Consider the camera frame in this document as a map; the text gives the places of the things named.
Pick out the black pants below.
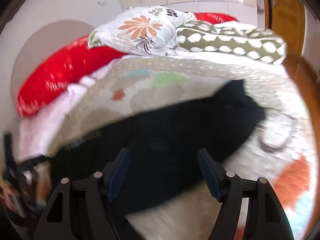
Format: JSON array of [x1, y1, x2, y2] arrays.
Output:
[[50, 80, 265, 214]]

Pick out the pink white bed sheet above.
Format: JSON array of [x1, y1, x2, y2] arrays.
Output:
[[15, 61, 114, 162]]

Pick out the heart pattern quilt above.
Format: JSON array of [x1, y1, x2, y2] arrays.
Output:
[[49, 57, 318, 239]]

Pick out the red long pillow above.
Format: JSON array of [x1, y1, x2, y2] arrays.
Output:
[[17, 35, 125, 118]]

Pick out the beige round headboard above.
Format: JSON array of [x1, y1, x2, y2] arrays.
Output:
[[10, 20, 94, 103]]

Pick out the green white patterned bolster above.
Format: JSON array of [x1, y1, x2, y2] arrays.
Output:
[[176, 20, 287, 65]]

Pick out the floral white pillow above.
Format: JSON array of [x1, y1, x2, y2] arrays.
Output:
[[87, 5, 196, 56]]

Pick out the wooden door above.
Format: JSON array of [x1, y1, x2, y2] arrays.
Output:
[[264, 0, 305, 57]]

